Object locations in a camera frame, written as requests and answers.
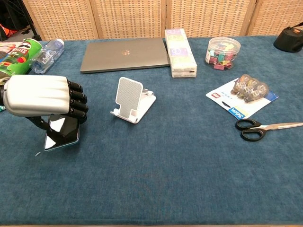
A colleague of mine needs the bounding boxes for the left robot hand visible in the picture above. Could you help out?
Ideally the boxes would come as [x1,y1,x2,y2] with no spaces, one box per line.
[0,75,89,132]

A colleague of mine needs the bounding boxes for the black smartphone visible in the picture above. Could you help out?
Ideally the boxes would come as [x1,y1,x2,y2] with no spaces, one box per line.
[44,113,80,152]

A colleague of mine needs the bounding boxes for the white folding phone stand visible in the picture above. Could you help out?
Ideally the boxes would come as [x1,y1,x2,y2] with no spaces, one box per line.
[110,77,157,125]

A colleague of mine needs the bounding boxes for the grey laptop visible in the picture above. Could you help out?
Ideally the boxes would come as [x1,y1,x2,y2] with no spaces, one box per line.
[80,37,171,74]

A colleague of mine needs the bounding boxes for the clear plastic water bottle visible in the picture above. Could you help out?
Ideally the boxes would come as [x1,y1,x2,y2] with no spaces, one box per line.
[30,38,65,74]

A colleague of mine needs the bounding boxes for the green Pringles can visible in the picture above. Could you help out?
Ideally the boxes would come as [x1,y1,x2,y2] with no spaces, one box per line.
[0,38,43,80]

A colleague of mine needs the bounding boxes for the white and red snack packet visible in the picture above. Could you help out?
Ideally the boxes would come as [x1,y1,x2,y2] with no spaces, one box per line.
[0,42,24,60]

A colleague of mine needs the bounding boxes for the orange fabric item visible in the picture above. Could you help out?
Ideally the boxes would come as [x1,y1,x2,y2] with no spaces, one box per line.
[0,23,18,38]

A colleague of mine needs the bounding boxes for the wicker folding screen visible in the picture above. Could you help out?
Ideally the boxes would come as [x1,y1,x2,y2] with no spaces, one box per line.
[22,0,303,41]

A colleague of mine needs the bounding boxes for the blue tablecloth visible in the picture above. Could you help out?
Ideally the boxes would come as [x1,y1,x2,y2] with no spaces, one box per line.
[0,35,303,227]

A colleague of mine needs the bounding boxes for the wrapped tissue pack bundle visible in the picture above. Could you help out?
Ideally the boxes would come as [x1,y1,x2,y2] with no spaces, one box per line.
[164,28,198,79]

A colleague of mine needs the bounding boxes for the clear jar of binder clips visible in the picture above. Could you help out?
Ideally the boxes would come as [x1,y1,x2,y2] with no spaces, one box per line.
[205,37,241,71]

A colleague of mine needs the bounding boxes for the correction tape blister pack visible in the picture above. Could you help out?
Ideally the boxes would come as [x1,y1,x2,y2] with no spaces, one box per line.
[205,74,279,119]

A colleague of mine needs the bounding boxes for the black pouch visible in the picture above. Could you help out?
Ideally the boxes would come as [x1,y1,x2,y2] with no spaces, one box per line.
[273,22,303,53]

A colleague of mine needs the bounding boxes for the black-handled scissors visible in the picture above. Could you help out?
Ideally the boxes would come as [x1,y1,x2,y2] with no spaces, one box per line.
[235,119,303,142]

